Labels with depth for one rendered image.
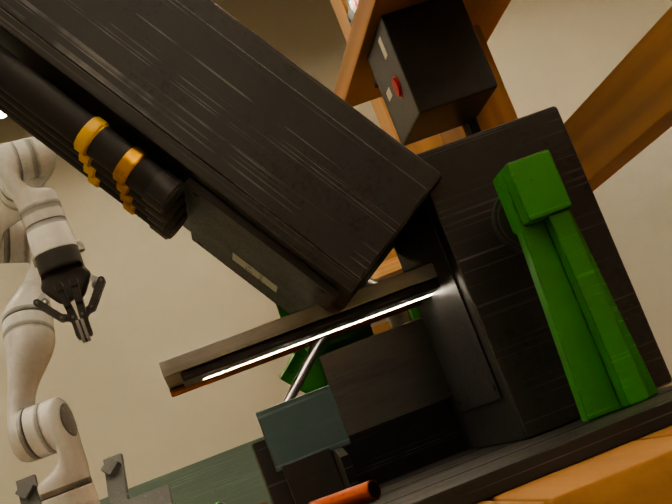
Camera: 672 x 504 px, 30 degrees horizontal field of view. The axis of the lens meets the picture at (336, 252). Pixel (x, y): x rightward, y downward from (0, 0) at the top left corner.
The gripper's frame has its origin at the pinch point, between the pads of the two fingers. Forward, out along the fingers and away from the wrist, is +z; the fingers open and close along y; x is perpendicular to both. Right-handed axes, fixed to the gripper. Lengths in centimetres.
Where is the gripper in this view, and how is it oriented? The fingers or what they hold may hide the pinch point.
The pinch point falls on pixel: (83, 330)
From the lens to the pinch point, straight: 213.0
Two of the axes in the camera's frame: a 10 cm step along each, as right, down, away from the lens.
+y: 9.3, -3.4, 1.5
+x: -0.9, 1.9, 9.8
